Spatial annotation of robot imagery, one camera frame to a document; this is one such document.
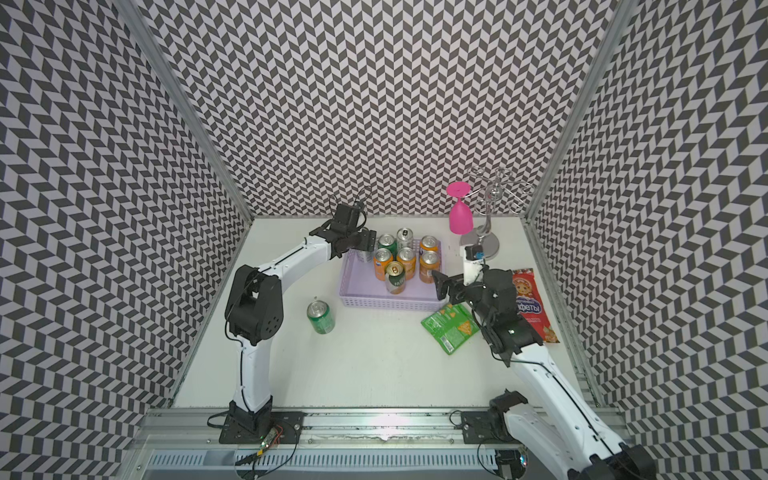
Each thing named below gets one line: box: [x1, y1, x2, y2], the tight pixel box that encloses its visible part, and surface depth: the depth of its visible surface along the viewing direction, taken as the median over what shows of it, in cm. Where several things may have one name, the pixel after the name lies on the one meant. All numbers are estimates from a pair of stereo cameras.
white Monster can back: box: [396, 227, 414, 249], surface depth 98 cm
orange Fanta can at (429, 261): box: [419, 250, 441, 284], surface depth 96 cm
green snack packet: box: [421, 302, 480, 355], surface depth 90 cm
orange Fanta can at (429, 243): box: [419, 234, 439, 251], surface depth 99 cm
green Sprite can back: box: [378, 234, 398, 261], surface depth 99 cm
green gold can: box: [385, 260, 406, 295], surface depth 93 cm
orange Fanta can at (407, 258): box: [397, 246, 417, 280], surface depth 96 cm
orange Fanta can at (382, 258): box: [373, 248, 393, 282], surface depth 96 cm
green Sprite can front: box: [306, 300, 336, 335], surface depth 85 cm
